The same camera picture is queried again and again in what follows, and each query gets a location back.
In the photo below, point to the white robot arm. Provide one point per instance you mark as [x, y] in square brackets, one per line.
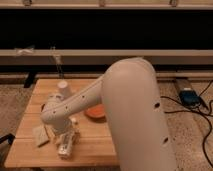
[129, 92]

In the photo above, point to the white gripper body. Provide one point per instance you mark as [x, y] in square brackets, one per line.
[61, 126]

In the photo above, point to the blue power adapter box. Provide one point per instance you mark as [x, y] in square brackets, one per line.
[189, 97]

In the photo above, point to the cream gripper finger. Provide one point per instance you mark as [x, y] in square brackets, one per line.
[76, 134]
[57, 140]

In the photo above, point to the orange bowl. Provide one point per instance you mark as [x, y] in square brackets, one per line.
[96, 113]

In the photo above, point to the clear plastic bottle white label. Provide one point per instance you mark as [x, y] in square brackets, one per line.
[66, 146]

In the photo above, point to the white paper cup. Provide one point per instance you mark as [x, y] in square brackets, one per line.
[64, 89]

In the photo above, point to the black table leg bracket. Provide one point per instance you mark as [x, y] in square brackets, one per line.
[30, 79]

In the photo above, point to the beige sponge block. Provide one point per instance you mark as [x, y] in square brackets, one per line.
[40, 135]

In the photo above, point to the black clamp at left edge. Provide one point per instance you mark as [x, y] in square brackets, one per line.
[9, 137]

